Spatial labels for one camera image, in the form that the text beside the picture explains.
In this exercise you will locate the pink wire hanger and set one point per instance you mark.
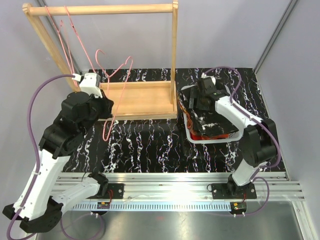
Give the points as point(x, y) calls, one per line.
point(64, 44)
point(79, 39)
point(105, 137)

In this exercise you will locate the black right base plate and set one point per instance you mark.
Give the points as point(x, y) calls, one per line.
point(229, 191)

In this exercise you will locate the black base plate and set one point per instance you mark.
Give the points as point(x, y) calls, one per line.
point(229, 191)
point(115, 191)

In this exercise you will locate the black white patterned trousers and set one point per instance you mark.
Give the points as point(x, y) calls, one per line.
point(210, 124)

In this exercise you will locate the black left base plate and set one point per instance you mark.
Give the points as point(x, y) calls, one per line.
point(115, 191)

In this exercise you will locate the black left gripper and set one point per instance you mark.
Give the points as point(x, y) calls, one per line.
point(106, 103)

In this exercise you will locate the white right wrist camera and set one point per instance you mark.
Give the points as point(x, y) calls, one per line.
point(213, 79)

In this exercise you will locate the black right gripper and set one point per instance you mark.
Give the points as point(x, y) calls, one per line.
point(196, 94)

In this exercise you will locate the aluminium mounting rail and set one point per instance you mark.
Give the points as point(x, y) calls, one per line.
point(176, 187)

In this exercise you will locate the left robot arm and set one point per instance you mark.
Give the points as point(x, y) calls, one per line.
point(38, 210)

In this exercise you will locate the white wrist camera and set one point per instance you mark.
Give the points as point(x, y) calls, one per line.
point(213, 79)
point(89, 83)

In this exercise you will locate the white plastic basket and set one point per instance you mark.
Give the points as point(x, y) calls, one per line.
point(184, 94)

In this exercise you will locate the wooden clothes rack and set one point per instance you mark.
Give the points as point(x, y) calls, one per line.
point(141, 100)

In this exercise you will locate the white slotted cable duct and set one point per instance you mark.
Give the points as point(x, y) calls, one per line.
point(139, 206)

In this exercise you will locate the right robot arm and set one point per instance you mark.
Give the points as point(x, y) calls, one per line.
point(257, 137)

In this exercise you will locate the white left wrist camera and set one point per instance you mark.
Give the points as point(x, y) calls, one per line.
point(89, 83)

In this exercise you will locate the orange patterned trousers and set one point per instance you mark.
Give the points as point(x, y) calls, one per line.
point(189, 124)

